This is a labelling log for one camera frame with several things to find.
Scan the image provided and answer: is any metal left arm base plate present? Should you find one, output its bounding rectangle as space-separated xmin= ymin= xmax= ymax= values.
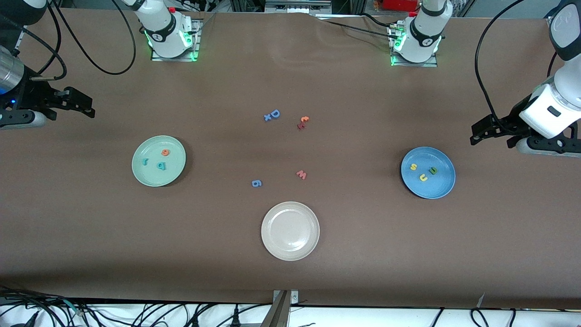
xmin=389 ymin=25 xmax=438 ymax=68

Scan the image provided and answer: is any brown table cover sheet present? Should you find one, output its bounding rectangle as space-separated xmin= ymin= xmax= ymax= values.
xmin=0 ymin=7 xmax=581 ymax=310

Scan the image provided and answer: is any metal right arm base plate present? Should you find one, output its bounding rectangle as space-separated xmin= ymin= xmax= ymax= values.
xmin=151 ymin=20 xmax=201 ymax=62

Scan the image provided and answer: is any silver bracket plate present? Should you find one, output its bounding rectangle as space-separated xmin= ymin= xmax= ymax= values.
xmin=272 ymin=290 xmax=299 ymax=305

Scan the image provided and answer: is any teal cable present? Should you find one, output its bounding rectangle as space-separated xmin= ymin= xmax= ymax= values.
xmin=61 ymin=299 xmax=87 ymax=317

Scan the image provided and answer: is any blue plate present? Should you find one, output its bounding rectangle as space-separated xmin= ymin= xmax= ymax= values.
xmin=401 ymin=147 xmax=456 ymax=199

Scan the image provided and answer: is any red box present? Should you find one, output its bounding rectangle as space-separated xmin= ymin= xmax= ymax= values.
xmin=382 ymin=0 xmax=420 ymax=12

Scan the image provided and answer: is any aluminium profile beam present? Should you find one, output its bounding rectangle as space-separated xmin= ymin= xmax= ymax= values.
xmin=260 ymin=291 xmax=291 ymax=327

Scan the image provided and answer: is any beige plate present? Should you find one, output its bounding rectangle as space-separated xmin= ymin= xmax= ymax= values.
xmin=261 ymin=202 xmax=320 ymax=261

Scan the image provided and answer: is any light green plate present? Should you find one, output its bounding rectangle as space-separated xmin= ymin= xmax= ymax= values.
xmin=132 ymin=135 xmax=187 ymax=187

